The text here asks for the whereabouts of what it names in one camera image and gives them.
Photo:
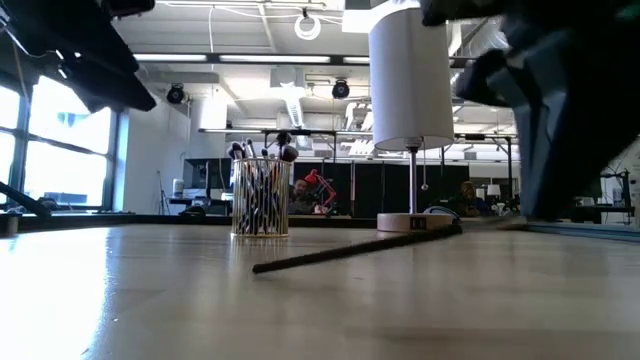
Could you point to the white shade wooden base lamp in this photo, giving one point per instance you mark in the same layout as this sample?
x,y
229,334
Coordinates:
x,y
410,75

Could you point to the small white table lamp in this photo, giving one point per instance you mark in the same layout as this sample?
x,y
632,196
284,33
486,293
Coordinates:
x,y
494,190

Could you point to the thin black makeup brush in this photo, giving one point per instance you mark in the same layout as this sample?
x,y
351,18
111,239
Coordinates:
x,y
350,250

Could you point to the white jug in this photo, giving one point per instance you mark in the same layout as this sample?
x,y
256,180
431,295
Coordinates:
x,y
178,187

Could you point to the grey metal post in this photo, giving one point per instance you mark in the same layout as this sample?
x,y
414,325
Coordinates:
x,y
9,225

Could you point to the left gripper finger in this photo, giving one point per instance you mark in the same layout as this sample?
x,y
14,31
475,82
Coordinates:
x,y
120,90

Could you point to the black computer monitor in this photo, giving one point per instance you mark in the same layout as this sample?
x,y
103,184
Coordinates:
x,y
205,172

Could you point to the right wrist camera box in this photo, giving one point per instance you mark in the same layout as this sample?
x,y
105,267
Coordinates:
x,y
485,80

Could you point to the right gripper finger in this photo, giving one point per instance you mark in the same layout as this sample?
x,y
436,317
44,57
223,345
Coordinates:
x,y
560,150

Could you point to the blue metal rail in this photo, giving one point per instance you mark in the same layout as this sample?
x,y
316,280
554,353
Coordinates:
x,y
575,231

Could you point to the black curved chair back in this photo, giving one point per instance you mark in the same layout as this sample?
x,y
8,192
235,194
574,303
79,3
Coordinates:
x,y
440,208

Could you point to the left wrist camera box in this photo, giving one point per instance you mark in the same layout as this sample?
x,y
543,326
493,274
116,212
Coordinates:
x,y
130,6

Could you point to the person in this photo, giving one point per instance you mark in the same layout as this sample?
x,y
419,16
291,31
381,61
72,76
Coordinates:
x,y
470,197
300,192

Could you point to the black aluminium table frame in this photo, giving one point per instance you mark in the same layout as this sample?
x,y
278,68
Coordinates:
x,y
150,220

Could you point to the red desk lamp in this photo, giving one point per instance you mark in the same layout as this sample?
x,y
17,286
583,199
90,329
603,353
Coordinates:
x,y
320,182

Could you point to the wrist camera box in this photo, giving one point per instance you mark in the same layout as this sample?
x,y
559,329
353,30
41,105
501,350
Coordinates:
x,y
130,6
485,80

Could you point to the black partition wall panel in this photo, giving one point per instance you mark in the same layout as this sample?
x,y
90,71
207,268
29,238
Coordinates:
x,y
370,190

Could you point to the black ceiling spotlight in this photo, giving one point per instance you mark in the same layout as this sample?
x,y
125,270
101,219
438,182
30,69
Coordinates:
x,y
175,94
340,89

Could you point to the overhead beam with light strips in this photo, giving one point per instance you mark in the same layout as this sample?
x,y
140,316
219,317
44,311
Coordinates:
x,y
275,58

